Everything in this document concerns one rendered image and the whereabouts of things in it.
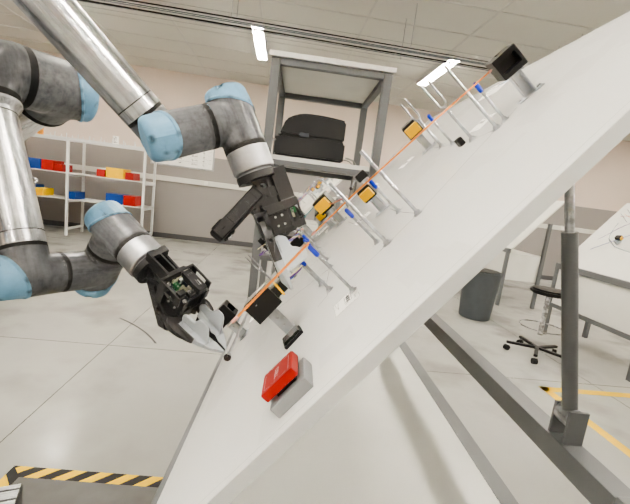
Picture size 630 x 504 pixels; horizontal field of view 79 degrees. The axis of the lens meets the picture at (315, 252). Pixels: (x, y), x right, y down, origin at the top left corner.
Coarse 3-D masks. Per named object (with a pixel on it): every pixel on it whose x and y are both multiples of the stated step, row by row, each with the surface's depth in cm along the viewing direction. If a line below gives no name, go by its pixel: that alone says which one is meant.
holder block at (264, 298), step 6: (264, 294) 67; (270, 294) 67; (258, 300) 67; (264, 300) 67; (270, 300) 67; (276, 300) 67; (252, 306) 66; (258, 306) 67; (264, 306) 67; (270, 306) 67; (276, 306) 67; (252, 312) 66; (258, 312) 67; (264, 312) 67; (270, 312) 67; (258, 318) 67; (264, 318) 67
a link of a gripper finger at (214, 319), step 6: (204, 306) 69; (204, 312) 70; (210, 312) 69; (216, 312) 68; (198, 318) 69; (204, 318) 70; (210, 318) 69; (216, 318) 68; (222, 318) 67; (210, 324) 69; (216, 324) 69; (222, 324) 68; (210, 330) 69; (216, 330) 69; (222, 330) 70; (210, 336) 69; (216, 336) 68; (222, 336) 69; (222, 342) 68
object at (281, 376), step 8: (288, 360) 46; (296, 360) 46; (272, 368) 48; (280, 368) 46; (288, 368) 43; (296, 368) 44; (272, 376) 46; (280, 376) 43; (288, 376) 43; (296, 376) 45; (264, 384) 46; (272, 384) 44; (280, 384) 43; (288, 384) 44; (264, 392) 44; (272, 392) 43; (280, 392) 45
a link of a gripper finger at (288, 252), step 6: (276, 240) 65; (282, 240) 65; (282, 246) 65; (288, 246) 65; (282, 252) 65; (288, 252) 65; (294, 252) 65; (306, 252) 65; (282, 258) 64; (288, 258) 65; (300, 258) 65; (276, 264) 64; (282, 264) 64; (294, 264) 65; (288, 270) 64; (282, 276) 64; (288, 276) 64; (282, 282) 65; (288, 282) 64
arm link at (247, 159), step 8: (256, 144) 64; (264, 144) 66; (232, 152) 64; (240, 152) 64; (248, 152) 64; (256, 152) 64; (264, 152) 65; (232, 160) 65; (240, 160) 64; (248, 160) 64; (256, 160) 64; (264, 160) 65; (272, 160) 67; (232, 168) 66; (240, 168) 64; (248, 168) 64; (256, 168) 65; (240, 176) 66
